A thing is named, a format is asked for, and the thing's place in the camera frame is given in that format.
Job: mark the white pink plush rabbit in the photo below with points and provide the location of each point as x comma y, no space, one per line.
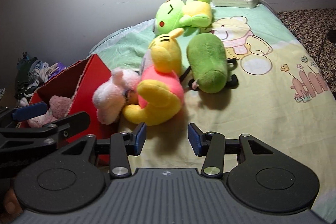
112,96

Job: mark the brown plush teddy bear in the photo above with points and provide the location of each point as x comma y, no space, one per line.
59,107

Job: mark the pile of clothes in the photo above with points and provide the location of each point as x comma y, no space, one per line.
32,73

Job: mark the green frog plush toy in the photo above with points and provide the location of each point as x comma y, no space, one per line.
174,14

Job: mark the red cardboard box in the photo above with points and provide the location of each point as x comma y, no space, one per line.
79,82

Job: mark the leopard pattern cushion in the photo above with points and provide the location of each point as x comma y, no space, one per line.
315,30

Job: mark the green plush pea pod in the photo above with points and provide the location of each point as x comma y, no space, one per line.
209,64

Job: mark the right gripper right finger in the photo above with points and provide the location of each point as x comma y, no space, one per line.
209,144

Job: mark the yellow tiger plush toy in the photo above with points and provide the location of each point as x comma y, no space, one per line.
160,93

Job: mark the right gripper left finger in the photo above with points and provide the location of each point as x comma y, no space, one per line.
125,144

